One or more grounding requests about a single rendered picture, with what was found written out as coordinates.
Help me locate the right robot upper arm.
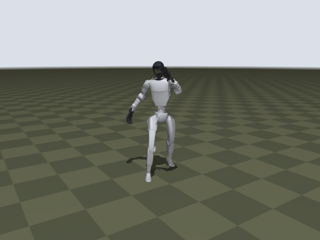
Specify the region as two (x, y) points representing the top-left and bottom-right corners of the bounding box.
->
(138, 80), (151, 101)

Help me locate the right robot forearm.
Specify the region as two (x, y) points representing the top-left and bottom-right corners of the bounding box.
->
(131, 96), (142, 112)

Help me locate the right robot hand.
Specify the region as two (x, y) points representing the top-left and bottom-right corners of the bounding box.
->
(126, 107), (134, 124)

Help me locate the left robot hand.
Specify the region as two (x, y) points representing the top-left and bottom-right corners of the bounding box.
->
(158, 67), (175, 83)

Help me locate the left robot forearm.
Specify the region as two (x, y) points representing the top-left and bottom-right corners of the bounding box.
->
(168, 80), (182, 92)

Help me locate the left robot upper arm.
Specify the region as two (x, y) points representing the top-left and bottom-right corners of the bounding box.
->
(169, 79), (182, 95)

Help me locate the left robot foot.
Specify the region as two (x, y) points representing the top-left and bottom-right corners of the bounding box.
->
(166, 157), (175, 167)

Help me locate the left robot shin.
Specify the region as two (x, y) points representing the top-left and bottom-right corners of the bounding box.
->
(166, 144), (174, 159)

